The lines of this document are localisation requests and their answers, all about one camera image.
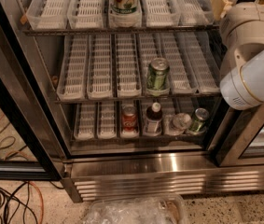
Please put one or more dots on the green soda can middle shelf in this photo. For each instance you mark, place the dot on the green soda can middle shelf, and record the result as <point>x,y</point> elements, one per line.
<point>157,72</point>

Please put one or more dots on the green soda can shelf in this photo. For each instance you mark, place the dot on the green soda can shelf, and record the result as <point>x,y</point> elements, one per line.
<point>157,72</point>
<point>199,118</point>

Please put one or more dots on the red coca-cola can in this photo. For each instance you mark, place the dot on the red coca-cola can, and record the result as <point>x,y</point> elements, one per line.
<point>129,118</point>

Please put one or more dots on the green soda can bottom shelf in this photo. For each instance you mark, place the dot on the green soda can bottom shelf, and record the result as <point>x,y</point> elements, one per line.
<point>199,118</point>

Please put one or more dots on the stainless steel fridge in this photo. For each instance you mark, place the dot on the stainless steel fridge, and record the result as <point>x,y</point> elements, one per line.
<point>108,171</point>

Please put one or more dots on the wire shelf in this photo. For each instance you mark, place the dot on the wire shelf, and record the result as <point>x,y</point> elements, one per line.
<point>112,31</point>
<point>134,98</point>
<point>187,137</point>

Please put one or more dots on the dark drink bottle white cap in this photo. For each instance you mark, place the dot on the dark drink bottle white cap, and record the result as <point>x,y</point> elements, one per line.
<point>153,117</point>

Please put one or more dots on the middle wire shelf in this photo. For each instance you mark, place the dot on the middle wire shelf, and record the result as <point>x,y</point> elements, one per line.
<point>134,98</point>

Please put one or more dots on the bottom wire shelf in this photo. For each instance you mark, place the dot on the bottom wire shelf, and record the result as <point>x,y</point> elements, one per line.
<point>187,137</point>

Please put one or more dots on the open glass fridge door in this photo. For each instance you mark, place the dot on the open glass fridge door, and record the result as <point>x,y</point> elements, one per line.
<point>28,66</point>

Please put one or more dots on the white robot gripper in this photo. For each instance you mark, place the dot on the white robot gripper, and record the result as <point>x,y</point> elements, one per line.
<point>248,23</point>

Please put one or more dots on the top wire shelf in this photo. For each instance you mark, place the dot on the top wire shelf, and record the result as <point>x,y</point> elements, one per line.
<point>112,31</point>

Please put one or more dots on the clear plastic bin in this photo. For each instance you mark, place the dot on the clear plastic bin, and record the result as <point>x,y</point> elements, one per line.
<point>165,208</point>

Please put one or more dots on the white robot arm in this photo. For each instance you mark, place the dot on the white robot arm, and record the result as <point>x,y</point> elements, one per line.
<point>242,76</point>

